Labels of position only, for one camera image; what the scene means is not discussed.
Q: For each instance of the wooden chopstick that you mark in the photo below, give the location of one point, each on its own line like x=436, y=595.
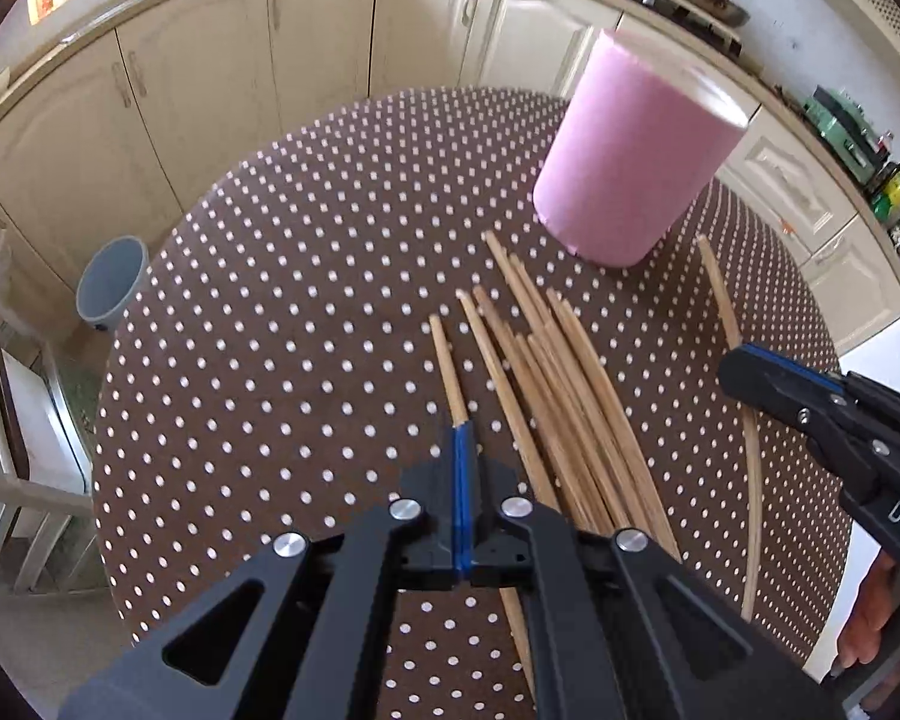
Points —
x=523, y=377
x=575, y=402
x=531, y=461
x=640, y=477
x=749, y=424
x=583, y=498
x=451, y=385

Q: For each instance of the brown polka dot tablecloth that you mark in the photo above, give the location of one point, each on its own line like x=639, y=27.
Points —
x=275, y=373

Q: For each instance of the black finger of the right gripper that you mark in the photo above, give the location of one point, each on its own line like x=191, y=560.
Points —
x=811, y=402

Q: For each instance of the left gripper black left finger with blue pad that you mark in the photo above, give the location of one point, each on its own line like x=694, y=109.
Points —
x=300, y=630

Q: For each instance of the person's hand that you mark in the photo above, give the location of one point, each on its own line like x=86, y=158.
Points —
x=861, y=638

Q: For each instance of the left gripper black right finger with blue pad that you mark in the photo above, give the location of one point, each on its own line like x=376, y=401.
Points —
x=617, y=627

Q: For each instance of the cream kitchen cabinets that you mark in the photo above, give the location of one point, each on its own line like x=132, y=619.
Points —
x=121, y=128

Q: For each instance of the grey waste bin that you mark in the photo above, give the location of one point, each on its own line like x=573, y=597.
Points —
x=109, y=282

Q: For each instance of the pink cylindrical holder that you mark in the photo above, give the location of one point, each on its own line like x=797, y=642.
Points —
x=642, y=135

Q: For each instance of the white chair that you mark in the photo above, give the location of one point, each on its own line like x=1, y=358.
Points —
x=45, y=471

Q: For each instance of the green appliance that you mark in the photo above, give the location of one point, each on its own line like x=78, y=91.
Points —
x=842, y=125

